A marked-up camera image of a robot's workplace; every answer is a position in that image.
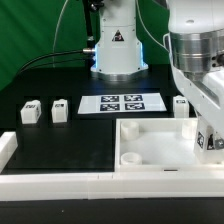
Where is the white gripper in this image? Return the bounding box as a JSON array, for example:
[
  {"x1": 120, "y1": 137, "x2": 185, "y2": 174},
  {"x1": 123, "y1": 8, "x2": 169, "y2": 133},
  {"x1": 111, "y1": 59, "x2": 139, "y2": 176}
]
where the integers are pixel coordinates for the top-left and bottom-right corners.
[{"x1": 172, "y1": 66, "x2": 224, "y2": 139}]

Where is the white square tabletop tray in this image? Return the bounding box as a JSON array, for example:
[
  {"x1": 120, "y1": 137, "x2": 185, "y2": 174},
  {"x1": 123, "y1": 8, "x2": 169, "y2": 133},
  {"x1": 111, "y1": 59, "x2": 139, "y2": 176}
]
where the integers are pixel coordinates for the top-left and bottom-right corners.
[{"x1": 115, "y1": 118, "x2": 224, "y2": 173}]

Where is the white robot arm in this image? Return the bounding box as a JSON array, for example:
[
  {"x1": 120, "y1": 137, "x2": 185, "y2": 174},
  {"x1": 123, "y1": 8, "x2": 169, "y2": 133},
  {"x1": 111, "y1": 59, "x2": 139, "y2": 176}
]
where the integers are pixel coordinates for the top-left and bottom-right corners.
[{"x1": 91, "y1": 0, "x2": 224, "y2": 138}]

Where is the white tag sheet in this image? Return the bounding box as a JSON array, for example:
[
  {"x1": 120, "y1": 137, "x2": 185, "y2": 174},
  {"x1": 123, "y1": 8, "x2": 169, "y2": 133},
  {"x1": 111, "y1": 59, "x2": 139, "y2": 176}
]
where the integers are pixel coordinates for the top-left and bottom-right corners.
[{"x1": 78, "y1": 93, "x2": 166, "y2": 114}]

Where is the white U-shaped fence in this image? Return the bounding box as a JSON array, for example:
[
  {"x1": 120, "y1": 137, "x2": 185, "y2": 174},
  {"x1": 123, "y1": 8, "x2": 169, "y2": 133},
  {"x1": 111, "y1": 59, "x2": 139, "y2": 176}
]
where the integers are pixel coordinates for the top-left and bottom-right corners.
[{"x1": 0, "y1": 132, "x2": 224, "y2": 201}]

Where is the black cable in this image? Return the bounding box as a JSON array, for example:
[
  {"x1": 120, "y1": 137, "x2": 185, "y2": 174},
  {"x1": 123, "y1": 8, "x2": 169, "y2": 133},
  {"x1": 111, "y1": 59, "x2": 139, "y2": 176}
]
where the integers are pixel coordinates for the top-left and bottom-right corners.
[{"x1": 16, "y1": 48, "x2": 98, "y2": 76}]

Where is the black vertical hose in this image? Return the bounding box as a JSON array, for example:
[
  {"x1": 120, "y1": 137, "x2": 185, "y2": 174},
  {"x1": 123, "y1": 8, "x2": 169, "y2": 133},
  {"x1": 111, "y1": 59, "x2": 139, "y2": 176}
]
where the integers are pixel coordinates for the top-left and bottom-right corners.
[{"x1": 82, "y1": 0, "x2": 98, "y2": 51}]

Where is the grey thin cable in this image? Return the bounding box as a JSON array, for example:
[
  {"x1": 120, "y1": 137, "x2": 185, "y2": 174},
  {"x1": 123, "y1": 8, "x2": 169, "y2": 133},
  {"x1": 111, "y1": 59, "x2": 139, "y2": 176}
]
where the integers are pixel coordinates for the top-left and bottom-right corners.
[{"x1": 52, "y1": 0, "x2": 70, "y2": 69}]

